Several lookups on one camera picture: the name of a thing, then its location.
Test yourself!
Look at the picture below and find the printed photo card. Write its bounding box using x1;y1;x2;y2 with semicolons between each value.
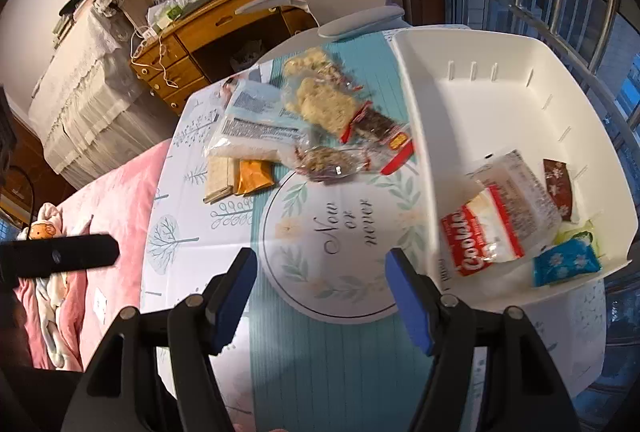
220;75;251;99

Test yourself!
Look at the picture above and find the large rice cracker packet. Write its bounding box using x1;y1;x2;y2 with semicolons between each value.
289;73;362;139

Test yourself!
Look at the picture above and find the green snack packet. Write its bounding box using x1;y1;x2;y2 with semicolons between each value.
554;219;597;246

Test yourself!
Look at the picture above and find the red nut bar packet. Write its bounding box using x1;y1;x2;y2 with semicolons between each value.
339;101;417;176

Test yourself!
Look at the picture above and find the pink blanket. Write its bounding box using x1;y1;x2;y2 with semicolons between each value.
12;139;174;374

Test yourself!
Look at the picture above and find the orange snack packet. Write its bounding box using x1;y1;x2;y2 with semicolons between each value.
234;159;276;196

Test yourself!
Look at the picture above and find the white charging cable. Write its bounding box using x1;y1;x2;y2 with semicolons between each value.
129;31;182;89

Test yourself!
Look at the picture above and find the small rice cracker packet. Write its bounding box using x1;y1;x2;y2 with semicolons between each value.
283;46;342;79

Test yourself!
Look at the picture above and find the clear nut bar packet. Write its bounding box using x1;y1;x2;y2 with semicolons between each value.
294;146;374;184

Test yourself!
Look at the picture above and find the blue snack packet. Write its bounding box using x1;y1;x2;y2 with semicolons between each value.
532;242;603;288

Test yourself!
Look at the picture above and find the clear cookie packet red label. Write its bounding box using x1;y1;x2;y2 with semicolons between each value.
439;149;564;279

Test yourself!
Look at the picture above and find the beige wafer packet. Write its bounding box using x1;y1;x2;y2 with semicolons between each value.
203;156;239;205

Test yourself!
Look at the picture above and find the silver snack bag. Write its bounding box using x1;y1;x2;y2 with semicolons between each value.
224;79;283;119

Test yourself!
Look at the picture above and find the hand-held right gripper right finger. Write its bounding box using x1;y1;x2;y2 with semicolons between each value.
385;248;583;432

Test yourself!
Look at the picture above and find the tree print tablecloth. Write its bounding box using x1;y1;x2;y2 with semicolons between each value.
140;30;608;432

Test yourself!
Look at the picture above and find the white plastic storage box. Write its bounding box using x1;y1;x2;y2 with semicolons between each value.
389;26;632;314

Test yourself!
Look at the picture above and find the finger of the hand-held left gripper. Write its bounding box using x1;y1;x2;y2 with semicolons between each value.
0;235;120;278

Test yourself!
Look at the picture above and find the wooden desk with drawers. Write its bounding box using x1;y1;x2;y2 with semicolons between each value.
129;0;312;114

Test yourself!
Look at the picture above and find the white lace cover cloth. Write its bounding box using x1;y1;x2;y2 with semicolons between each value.
27;2;147;189

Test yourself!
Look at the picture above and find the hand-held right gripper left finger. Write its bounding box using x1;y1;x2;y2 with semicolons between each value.
60;248;258;432

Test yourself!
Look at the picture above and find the brown chocolate packet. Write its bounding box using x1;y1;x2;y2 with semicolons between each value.
543;158;574;221

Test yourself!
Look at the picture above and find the white blanket label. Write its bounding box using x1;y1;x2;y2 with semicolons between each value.
93;289;109;324

